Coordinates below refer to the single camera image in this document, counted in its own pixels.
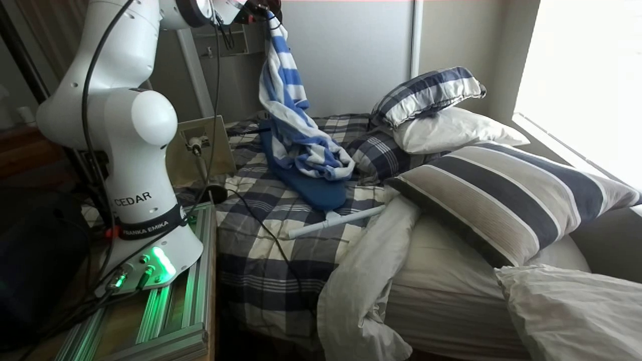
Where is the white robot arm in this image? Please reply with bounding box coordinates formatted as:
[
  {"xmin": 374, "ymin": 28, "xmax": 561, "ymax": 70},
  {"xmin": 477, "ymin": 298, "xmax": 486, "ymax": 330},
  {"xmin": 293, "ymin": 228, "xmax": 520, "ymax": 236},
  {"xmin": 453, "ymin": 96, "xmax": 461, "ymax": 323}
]
[{"xmin": 36, "ymin": 0, "xmax": 248, "ymax": 293}]

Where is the white pillow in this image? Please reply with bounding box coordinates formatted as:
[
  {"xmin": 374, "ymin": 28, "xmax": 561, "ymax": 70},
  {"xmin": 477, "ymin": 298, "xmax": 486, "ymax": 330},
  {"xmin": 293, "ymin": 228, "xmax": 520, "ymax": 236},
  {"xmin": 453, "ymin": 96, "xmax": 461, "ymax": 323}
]
[{"xmin": 393, "ymin": 106, "xmax": 528, "ymax": 155}]

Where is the plaid checkered pillow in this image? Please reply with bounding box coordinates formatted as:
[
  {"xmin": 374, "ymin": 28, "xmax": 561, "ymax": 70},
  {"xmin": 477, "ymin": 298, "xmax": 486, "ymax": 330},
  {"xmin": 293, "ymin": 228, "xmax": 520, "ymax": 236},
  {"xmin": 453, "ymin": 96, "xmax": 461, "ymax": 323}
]
[{"xmin": 372, "ymin": 67, "xmax": 488, "ymax": 128}]

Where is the plaid checkered duvet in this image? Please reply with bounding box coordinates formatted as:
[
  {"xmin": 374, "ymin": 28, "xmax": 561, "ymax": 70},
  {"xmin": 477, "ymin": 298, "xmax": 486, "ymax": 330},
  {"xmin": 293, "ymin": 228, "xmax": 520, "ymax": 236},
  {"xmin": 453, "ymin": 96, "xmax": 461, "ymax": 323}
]
[{"xmin": 218, "ymin": 118, "xmax": 372, "ymax": 341}]

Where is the white ironing board leg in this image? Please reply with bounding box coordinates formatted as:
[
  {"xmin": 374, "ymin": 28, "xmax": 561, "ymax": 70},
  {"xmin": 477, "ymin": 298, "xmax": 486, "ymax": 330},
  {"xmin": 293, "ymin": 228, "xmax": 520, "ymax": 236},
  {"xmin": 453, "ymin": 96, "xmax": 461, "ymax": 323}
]
[{"xmin": 283, "ymin": 205, "xmax": 385, "ymax": 239}]

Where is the white pillow foreground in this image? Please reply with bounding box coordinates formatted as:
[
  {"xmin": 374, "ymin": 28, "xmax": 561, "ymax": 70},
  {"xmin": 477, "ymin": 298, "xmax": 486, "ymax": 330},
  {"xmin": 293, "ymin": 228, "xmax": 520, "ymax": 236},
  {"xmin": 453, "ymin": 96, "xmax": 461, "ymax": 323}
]
[{"xmin": 495, "ymin": 265, "xmax": 642, "ymax": 361}]

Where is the small plaid pillow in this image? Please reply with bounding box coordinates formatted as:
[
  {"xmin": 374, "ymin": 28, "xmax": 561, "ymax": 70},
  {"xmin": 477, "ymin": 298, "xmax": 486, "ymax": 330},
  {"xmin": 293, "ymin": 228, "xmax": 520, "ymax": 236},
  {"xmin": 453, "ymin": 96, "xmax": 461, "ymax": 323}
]
[{"xmin": 347, "ymin": 131, "xmax": 427, "ymax": 181}]

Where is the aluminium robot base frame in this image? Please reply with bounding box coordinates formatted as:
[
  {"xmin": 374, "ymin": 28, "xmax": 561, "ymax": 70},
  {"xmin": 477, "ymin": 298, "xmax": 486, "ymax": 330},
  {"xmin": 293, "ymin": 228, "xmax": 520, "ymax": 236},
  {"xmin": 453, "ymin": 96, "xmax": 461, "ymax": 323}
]
[{"xmin": 54, "ymin": 205, "xmax": 218, "ymax": 361}]

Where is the grey striped pillow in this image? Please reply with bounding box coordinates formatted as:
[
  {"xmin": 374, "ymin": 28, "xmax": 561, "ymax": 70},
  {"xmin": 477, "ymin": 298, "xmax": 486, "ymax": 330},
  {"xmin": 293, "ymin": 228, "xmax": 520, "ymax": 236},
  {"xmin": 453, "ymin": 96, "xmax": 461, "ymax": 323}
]
[{"xmin": 390, "ymin": 143, "xmax": 640, "ymax": 266}]

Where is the black cable on bed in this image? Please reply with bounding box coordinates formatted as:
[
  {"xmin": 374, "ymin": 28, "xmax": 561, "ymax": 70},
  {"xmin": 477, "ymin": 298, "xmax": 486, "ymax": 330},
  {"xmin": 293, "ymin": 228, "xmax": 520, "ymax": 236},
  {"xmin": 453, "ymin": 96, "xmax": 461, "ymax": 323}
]
[{"xmin": 224, "ymin": 187, "xmax": 317, "ymax": 297}]

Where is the blue white striped towel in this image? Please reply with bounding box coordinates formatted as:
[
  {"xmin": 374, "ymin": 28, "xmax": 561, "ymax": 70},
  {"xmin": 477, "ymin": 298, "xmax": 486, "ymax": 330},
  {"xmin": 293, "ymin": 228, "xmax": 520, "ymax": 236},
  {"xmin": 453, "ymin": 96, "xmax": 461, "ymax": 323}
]
[{"xmin": 260, "ymin": 11, "xmax": 356, "ymax": 181}]

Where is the white bed sheet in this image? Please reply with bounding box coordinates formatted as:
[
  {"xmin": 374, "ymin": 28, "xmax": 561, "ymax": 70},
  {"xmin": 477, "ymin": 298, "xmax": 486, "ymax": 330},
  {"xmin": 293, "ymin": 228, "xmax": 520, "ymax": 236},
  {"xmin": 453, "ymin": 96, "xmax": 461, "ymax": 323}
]
[{"xmin": 317, "ymin": 196, "xmax": 420, "ymax": 361}]

